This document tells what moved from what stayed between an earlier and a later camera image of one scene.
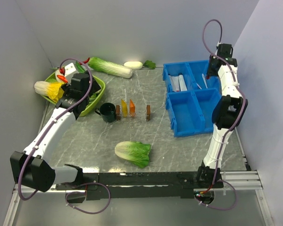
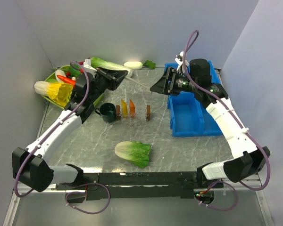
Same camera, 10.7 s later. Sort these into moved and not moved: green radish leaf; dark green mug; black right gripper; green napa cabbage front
Moved: black right gripper
Not moved: green radish leaf; green napa cabbage front; dark green mug
